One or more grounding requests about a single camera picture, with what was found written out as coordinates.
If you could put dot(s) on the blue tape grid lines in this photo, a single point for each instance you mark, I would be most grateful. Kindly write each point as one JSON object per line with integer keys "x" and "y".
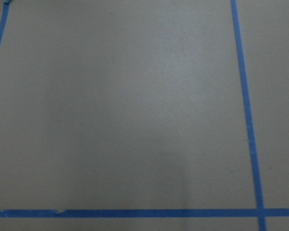
{"x": 259, "y": 212}

